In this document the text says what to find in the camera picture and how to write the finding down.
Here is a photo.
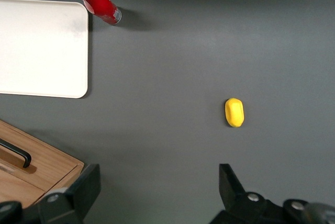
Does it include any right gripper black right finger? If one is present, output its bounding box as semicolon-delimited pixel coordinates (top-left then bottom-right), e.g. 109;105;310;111
209;163;286;224

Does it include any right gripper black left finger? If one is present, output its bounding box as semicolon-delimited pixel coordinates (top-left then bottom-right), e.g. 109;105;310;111
23;164;102;224

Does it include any white plastic tray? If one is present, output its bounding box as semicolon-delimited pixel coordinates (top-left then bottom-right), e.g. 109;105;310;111
0;0;89;99

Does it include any red coke bottle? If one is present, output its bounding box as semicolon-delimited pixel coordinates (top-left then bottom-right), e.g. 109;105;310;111
72;0;122;26

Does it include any light wooden box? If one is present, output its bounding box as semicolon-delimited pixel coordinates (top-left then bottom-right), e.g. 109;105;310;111
0;119;85;209

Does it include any yellow lemon-shaped toy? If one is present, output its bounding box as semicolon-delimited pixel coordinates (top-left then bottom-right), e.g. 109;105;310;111
225;97;245;128

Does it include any black metal box handle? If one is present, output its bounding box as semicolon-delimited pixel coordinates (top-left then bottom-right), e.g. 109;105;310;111
0;138;32;169

